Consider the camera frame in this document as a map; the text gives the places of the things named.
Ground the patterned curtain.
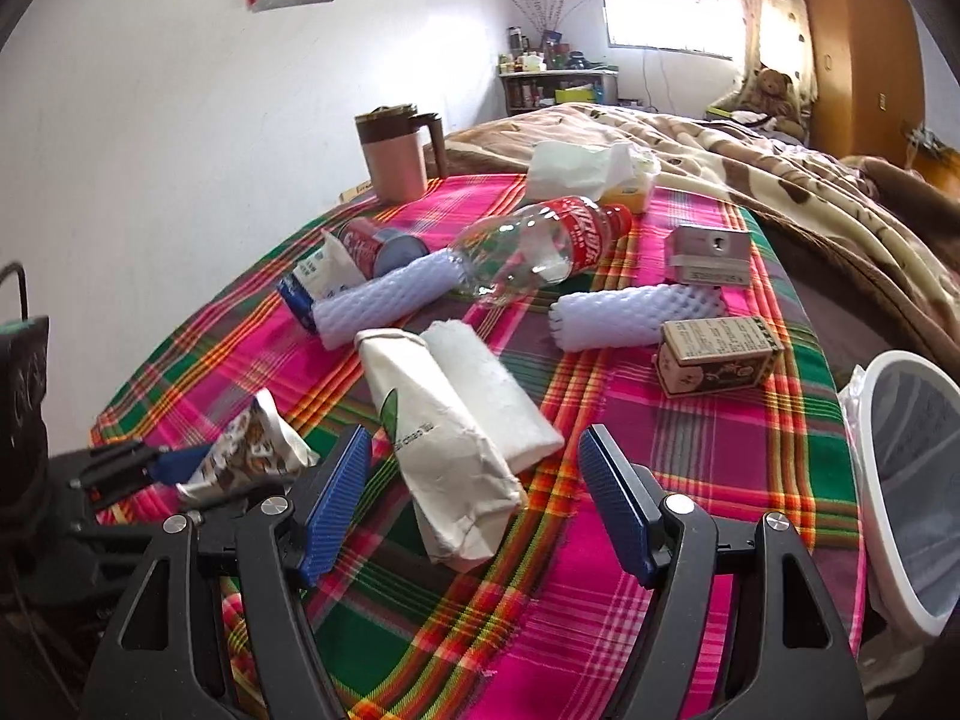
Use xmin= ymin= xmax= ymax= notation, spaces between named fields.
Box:
xmin=731 ymin=0 xmax=818 ymax=102

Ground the wooden wardrobe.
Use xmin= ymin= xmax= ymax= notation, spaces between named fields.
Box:
xmin=795 ymin=0 xmax=925 ymax=166

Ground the group of bottles and jars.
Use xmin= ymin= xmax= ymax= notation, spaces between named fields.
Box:
xmin=499 ymin=26 xmax=608 ymax=76

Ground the brown beige patterned blanket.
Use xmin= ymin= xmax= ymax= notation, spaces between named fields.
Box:
xmin=424 ymin=101 xmax=960 ymax=383

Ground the clear plastic bottle red label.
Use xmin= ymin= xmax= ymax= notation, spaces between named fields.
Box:
xmin=448 ymin=195 xmax=637 ymax=308

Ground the white tissue pack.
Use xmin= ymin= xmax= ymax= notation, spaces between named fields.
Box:
xmin=525 ymin=139 xmax=661 ymax=215

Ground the blue white pouch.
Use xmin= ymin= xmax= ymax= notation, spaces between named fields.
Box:
xmin=276 ymin=232 xmax=368 ymax=335

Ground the red drink can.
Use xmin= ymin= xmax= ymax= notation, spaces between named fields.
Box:
xmin=341 ymin=216 xmax=430 ymax=278

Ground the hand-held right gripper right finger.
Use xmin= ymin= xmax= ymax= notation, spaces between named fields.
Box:
xmin=577 ymin=424 xmax=875 ymax=720

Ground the bright window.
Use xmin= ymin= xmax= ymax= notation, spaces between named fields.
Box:
xmin=602 ymin=0 xmax=740 ymax=59

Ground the small white shelf table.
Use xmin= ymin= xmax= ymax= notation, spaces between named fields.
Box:
xmin=499 ymin=67 xmax=622 ymax=117

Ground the patterned snack packet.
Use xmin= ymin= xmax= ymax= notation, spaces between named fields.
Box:
xmin=175 ymin=388 xmax=320 ymax=507

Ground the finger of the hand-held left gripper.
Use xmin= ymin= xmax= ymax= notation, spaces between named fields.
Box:
xmin=71 ymin=441 xmax=215 ymax=500

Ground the white foam net sleeve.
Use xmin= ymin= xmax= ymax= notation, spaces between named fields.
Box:
xmin=550 ymin=283 xmax=727 ymax=352
xmin=311 ymin=251 xmax=467 ymax=351

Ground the white trash bin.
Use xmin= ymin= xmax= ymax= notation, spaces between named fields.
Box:
xmin=836 ymin=349 xmax=960 ymax=642

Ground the white paper bag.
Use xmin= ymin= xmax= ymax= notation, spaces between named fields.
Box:
xmin=354 ymin=328 xmax=530 ymax=569

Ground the pink green plaid cloth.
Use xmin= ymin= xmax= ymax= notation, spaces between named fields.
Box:
xmin=90 ymin=172 xmax=867 ymax=720

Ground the pink mug with brown lid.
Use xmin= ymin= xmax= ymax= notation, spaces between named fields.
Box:
xmin=355 ymin=106 xmax=449 ymax=203

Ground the grey carton box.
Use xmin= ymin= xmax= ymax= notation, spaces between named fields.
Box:
xmin=666 ymin=225 xmax=753 ymax=287

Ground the dried branch decoration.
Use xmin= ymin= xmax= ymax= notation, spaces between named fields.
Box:
xmin=502 ymin=0 xmax=593 ymax=53

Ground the grey bed mattress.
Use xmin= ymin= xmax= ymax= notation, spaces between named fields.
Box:
xmin=765 ymin=217 xmax=901 ymax=391

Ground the white rolled paper towel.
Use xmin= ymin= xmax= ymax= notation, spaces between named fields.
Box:
xmin=420 ymin=319 xmax=567 ymax=470

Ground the brown and pink carton box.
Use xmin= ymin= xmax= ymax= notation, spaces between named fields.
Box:
xmin=658 ymin=316 xmax=785 ymax=398

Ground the brown teddy bear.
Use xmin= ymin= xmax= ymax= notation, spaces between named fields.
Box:
xmin=750 ymin=66 xmax=807 ymax=137

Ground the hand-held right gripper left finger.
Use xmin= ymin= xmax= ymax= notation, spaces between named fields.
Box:
xmin=79 ymin=424 xmax=376 ymax=720

